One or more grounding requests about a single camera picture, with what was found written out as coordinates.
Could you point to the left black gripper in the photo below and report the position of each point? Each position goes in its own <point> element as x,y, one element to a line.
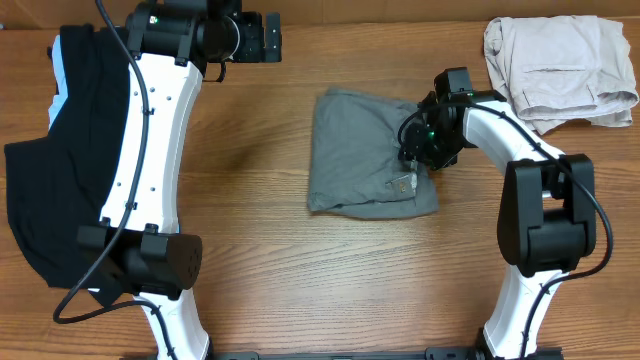
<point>252,51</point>

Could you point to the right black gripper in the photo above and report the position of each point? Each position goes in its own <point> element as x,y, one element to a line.
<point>413,148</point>

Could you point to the grey shorts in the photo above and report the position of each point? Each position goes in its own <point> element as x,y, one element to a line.
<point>355,170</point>

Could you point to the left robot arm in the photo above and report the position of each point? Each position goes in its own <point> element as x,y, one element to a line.
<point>137,245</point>

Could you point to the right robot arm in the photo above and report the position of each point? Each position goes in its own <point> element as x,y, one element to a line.
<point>547,215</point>

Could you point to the folded beige shorts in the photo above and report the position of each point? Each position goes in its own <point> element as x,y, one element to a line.
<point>556,69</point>

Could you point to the light blue garment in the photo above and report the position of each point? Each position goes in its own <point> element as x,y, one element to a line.
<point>61,94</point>

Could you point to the black garment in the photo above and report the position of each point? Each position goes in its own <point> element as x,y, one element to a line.
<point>60,182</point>

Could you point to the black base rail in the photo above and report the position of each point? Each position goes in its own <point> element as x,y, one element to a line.
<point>340,356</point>

